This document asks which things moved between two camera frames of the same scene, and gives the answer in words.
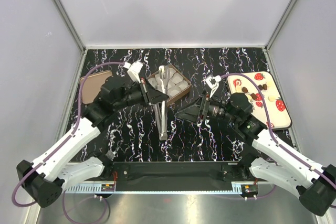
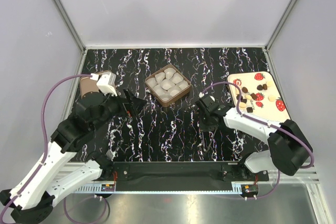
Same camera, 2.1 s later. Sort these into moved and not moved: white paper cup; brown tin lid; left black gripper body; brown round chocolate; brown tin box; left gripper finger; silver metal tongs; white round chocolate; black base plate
Moved: silver metal tongs; left black gripper body; left gripper finger
Not moved: white paper cup; white round chocolate; black base plate; brown round chocolate; brown tin box; brown tin lid
